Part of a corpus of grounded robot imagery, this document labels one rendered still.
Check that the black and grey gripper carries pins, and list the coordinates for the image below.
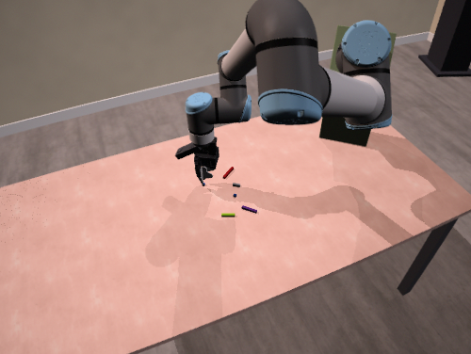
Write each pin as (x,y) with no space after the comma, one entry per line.
(206,160)

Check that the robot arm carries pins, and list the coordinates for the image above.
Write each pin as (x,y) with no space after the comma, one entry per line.
(292,86)

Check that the dark red rod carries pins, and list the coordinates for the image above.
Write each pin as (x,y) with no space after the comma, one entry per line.
(228,172)

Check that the purple rod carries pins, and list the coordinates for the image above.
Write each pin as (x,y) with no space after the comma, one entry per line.
(248,209)

